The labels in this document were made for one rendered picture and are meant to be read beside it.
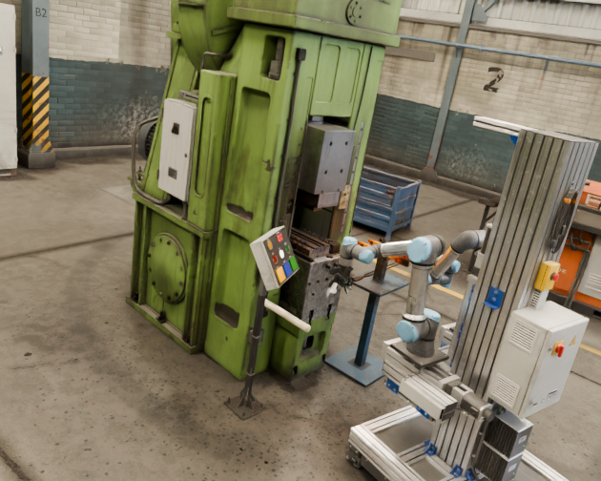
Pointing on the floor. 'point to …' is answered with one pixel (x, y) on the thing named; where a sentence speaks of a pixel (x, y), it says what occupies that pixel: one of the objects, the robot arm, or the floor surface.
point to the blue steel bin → (385, 200)
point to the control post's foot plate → (244, 407)
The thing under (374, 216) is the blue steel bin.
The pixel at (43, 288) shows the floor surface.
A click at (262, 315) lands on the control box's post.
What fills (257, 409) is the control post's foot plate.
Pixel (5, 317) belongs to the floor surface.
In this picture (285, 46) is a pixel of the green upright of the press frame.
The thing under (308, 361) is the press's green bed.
